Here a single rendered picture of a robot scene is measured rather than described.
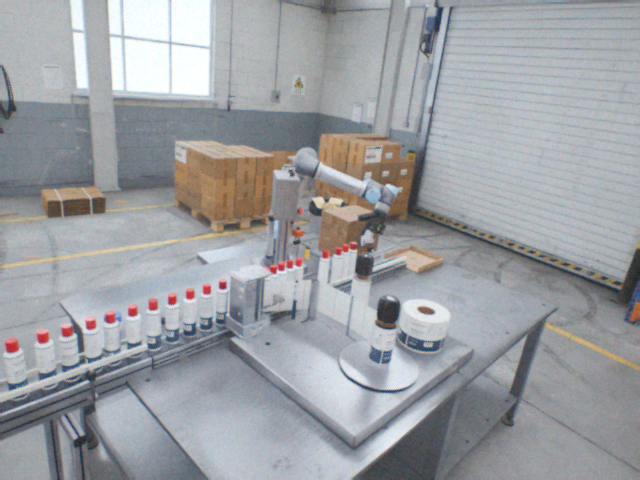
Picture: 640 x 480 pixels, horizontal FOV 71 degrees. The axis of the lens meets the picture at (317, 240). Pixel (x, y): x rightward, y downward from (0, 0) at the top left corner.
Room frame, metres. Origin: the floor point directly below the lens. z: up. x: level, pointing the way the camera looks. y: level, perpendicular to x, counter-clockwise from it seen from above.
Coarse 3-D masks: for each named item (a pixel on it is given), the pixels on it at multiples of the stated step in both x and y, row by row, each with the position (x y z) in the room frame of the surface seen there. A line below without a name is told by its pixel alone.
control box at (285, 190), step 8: (280, 176) 1.95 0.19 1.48; (288, 176) 1.97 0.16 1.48; (296, 176) 2.01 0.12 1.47; (280, 184) 1.91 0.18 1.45; (288, 184) 1.92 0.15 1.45; (296, 184) 1.92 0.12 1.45; (272, 192) 2.05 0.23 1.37; (280, 192) 1.91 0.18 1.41; (288, 192) 1.92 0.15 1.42; (296, 192) 1.92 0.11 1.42; (272, 200) 2.03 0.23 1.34; (280, 200) 1.91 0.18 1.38; (288, 200) 1.92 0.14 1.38; (296, 200) 1.93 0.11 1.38; (272, 208) 2.00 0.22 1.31; (280, 208) 1.91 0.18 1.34; (288, 208) 1.92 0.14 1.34; (296, 208) 1.93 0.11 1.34; (280, 216) 1.91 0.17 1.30; (288, 216) 1.92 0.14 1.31
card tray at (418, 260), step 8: (400, 248) 2.85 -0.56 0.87; (408, 248) 2.92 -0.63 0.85; (416, 248) 2.91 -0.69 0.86; (392, 256) 2.78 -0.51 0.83; (400, 256) 2.80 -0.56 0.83; (408, 256) 2.81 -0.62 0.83; (416, 256) 2.83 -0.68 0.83; (424, 256) 2.84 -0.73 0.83; (432, 256) 2.82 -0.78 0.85; (440, 256) 2.79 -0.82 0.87; (408, 264) 2.67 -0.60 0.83; (416, 264) 2.69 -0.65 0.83; (424, 264) 2.70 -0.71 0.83; (432, 264) 2.67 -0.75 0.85; (416, 272) 2.56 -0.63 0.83
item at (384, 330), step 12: (384, 300) 1.47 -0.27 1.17; (396, 300) 1.47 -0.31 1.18; (384, 312) 1.45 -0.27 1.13; (396, 312) 1.45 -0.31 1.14; (384, 324) 1.46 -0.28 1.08; (396, 324) 1.49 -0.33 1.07; (372, 336) 1.48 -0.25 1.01; (384, 336) 1.44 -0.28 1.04; (372, 348) 1.46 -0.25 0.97; (384, 348) 1.44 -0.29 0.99; (372, 360) 1.45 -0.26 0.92; (384, 360) 1.44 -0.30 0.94
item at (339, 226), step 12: (324, 216) 2.69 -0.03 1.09; (336, 216) 2.61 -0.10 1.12; (348, 216) 2.63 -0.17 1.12; (324, 228) 2.68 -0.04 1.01; (336, 228) 2.60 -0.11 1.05; (348, 228) 2.54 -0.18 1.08; (360, 228) 2.61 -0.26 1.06; (324, 240) 2.67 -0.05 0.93; (336, 240) 2.59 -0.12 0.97; (348, 240) 2.55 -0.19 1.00; (360, 240) 2.62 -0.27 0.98; (360, 252) 2.63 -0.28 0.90; (372, 252) 2.71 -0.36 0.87
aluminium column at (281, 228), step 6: (282, 168) 2.08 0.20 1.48; (288, 168) 2.06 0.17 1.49; (294, 168) 2.08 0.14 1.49; (282, 222) 2.06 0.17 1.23; (288, 222) 2.08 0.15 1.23; (282, 228) 2.06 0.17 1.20; (288, 228) 2.08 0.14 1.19; (282, 234) 2.06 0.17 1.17; (288, 234) 2.08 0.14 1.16; (276, 240) 2.08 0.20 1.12; (282, 240) 2.06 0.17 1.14; (288, 240) 2.08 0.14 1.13; (276, 246) 2.08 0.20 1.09; (282, 246) 2.06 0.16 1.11; (276, 252) 2.08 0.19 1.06; (282, 252) 2.06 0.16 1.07; (276, 258) 2.08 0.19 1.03; (282, 258) 2.06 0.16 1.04; (276, 264) 2.07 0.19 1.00
